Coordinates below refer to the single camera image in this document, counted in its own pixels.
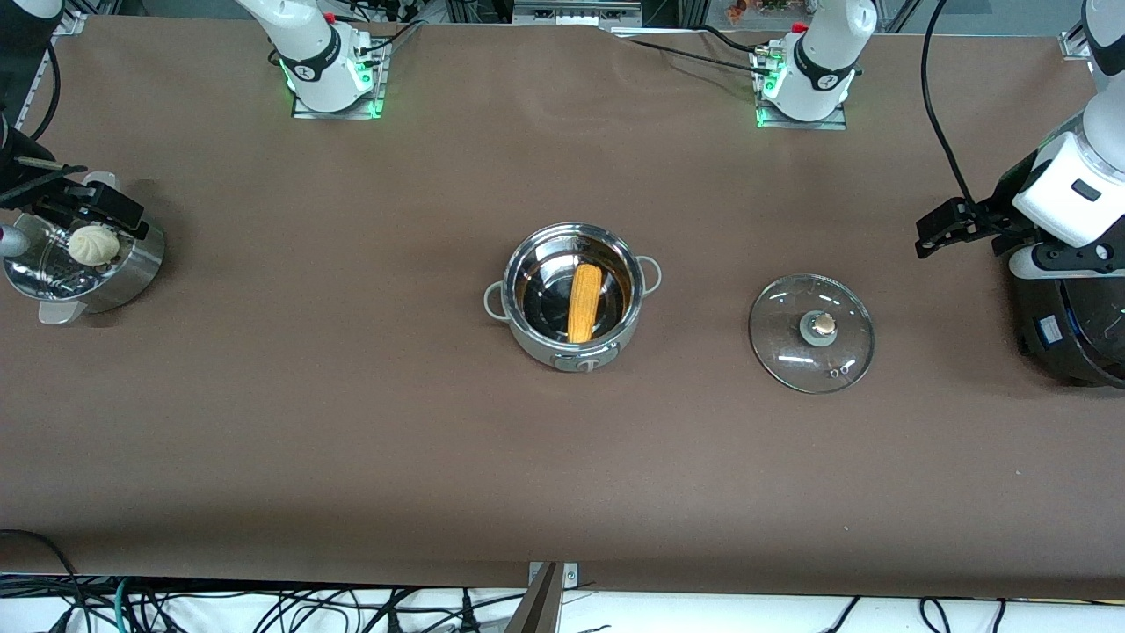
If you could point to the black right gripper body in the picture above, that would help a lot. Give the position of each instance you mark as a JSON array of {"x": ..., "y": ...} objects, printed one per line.
[{"x": 19, "y": 192}]

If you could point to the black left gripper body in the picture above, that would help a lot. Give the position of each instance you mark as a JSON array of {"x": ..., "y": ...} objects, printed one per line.
[{"x": 1005, "y": 208}]

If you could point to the glass pot lid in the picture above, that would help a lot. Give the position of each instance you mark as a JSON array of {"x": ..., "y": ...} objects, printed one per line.
[{"x": 791, "y": 352}]

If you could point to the yellow corn cob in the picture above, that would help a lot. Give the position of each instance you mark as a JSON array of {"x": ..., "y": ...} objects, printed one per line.
[{"x": 584, "y": 303}]

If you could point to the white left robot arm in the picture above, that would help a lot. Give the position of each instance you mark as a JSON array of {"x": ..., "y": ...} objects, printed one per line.
[{"x": 822, "y": 53}]

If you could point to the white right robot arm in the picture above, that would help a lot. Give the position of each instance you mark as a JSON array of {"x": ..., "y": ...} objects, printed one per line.
[{"x": 308, "y": 35}]

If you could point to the pale green steel pot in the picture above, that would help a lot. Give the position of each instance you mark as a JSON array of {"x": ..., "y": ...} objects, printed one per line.
[{"x": 545, "y": 303}]

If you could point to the white steamed bun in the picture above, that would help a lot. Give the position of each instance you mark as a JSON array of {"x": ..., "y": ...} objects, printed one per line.
[{"x": 94, "y": 246}]

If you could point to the black round cooker, blue label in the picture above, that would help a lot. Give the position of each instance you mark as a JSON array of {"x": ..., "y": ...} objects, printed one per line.
[{"x": 1081, "y": 343}]

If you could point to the aluminium frame rail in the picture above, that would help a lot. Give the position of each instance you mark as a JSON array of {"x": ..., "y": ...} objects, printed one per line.
[{"x": 39, "y": 79}]

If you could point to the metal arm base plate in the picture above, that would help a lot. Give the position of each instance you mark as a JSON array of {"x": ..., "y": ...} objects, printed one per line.
[
  {"x": 835, "y": 123},
  {"x": 303, "y": 112}
]

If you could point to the aluminium frame beam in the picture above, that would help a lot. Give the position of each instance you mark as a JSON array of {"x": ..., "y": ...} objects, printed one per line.
[{"x": 576, "y": 10}]

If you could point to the small metal table bracket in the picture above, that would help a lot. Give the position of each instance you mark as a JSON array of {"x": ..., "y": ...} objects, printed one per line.
[{"x": 571, "y": 576}]

